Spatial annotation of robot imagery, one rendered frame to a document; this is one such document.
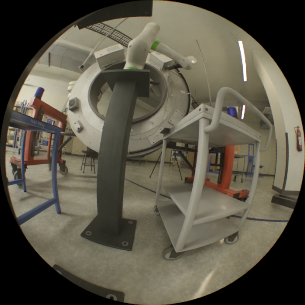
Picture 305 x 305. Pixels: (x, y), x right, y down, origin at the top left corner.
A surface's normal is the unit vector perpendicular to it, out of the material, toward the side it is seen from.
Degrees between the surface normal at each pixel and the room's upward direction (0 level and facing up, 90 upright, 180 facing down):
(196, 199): 90
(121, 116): 90
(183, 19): 180
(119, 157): 90
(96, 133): 90
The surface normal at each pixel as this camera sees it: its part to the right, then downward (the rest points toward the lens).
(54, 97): 0.73, 0.07
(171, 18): -0.13, 0.99
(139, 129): 0.14, -0.02
